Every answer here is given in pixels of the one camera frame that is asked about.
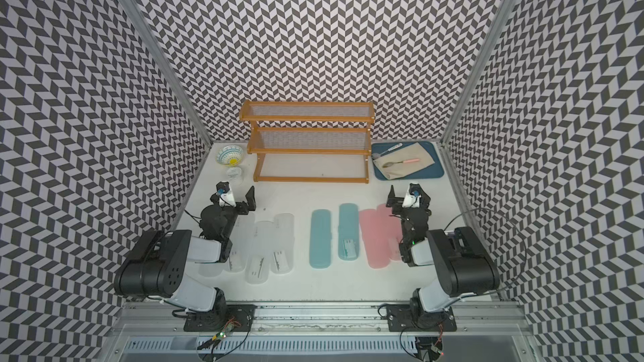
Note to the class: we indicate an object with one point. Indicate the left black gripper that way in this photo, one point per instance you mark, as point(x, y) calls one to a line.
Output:
point(251, 202)

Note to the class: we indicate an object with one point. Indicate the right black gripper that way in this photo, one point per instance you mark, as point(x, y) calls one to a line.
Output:
point(396, 201)

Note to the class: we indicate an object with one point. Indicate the pink pencil case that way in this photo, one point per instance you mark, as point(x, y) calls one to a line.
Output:
point(373, 224)
point(391, 230)

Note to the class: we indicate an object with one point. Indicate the teal pencil case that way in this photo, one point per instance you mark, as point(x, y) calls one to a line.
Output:
point(320, 239)
point(348, 232)

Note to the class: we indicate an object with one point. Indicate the clear pencil case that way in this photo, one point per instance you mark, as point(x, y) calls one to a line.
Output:
point(211, 267)
point(241, 240)
point(260, 252)
point(283, 242)

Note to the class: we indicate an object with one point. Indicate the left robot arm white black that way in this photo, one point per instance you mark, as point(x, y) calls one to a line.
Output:
point(156, 267)

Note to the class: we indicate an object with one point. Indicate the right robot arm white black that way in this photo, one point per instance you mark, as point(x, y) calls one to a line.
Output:
point(461, 263)

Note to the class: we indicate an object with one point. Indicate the wooden three-tier shelf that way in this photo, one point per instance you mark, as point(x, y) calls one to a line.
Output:
point(311, 129)

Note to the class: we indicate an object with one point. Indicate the small clear glass cup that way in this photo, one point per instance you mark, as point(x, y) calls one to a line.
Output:
point(234, 174)

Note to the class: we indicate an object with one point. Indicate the patterned ceramic bowl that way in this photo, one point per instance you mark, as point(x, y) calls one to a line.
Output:
point(230, 155)

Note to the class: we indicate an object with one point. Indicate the teal tray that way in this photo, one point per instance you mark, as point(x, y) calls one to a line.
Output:
point(433, 172)

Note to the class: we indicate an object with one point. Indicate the beige cloth napkin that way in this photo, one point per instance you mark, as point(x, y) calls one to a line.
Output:
point(412, 151)

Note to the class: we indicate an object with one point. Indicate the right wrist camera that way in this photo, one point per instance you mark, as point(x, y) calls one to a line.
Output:
point(411, 199)

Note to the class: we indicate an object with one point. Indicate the pink handled spoon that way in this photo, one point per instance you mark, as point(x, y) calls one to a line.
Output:
point(406, 161)

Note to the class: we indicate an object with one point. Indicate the white handled fork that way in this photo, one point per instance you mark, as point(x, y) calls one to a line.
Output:
point(386, 151)

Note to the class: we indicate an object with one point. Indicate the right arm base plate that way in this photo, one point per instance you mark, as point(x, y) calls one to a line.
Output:
point(402, 317)

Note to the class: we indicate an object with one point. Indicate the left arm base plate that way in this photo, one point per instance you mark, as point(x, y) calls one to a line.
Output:
point(241, 315)

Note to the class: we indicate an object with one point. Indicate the aluminium front rail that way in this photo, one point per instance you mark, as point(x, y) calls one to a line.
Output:
point(485, 318)

